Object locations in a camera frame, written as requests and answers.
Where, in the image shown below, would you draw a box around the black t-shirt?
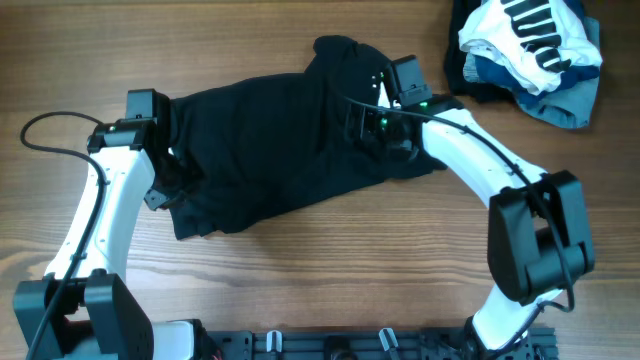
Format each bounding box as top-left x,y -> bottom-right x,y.
169,35 -> 445,240

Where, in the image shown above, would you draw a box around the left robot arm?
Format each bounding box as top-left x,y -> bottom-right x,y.
13,89 -> 215,359

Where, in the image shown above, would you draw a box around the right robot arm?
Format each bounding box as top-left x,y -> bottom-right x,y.
342,56 -> 595,359

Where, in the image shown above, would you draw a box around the navy blue garment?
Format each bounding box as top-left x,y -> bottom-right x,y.
466,54 -> 600,105

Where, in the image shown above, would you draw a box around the black garment in pile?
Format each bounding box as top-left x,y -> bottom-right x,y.
443,0 -> 513,103

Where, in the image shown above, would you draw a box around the white shirt with black stripes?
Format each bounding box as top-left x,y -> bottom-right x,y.
458,0 -> 603,95

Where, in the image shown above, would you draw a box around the left black cable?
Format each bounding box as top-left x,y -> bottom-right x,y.
19,110 -> 109,360

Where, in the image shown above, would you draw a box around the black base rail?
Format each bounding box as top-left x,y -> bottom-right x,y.
199,327 -> 559,360

